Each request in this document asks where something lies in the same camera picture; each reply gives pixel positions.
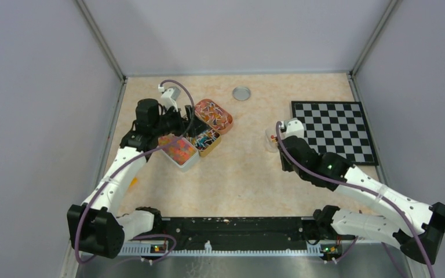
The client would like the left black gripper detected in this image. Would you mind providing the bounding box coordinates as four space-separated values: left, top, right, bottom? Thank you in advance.
152 104 209 138

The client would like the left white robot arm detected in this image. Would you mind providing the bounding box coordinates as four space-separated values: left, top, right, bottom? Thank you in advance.
67 98 195 264

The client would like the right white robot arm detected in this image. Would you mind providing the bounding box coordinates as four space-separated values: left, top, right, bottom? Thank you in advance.
276 134 445 265

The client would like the pink candy tin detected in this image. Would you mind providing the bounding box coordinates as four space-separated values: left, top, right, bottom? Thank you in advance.
195 98 234 135

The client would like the gold lollipop tin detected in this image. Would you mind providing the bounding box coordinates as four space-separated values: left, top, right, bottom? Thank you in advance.
188 128 221 158

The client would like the clear glass jar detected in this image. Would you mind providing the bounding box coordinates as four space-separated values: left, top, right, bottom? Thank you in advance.
264 127 279 153

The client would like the white star candy tin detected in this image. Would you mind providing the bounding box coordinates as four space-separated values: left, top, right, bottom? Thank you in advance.
158 134 200 173

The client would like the black white chessboard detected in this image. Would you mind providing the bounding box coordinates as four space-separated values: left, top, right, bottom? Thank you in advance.
290 101 379 166

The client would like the silver round lid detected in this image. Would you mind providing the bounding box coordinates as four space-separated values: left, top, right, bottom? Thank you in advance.
232 86 251 101

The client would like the yellow plastic cube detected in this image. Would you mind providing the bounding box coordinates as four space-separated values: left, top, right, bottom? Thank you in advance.
129 177 138 189

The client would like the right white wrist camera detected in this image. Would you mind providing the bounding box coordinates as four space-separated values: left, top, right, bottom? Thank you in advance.
277 118 305 140

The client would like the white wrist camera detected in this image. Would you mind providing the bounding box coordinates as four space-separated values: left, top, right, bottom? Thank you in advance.
277 118 305 140
158 85 181 111

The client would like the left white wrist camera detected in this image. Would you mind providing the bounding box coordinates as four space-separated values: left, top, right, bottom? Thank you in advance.
158 85 181 111

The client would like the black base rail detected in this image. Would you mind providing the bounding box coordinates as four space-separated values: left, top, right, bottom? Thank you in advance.
126 217 356 252

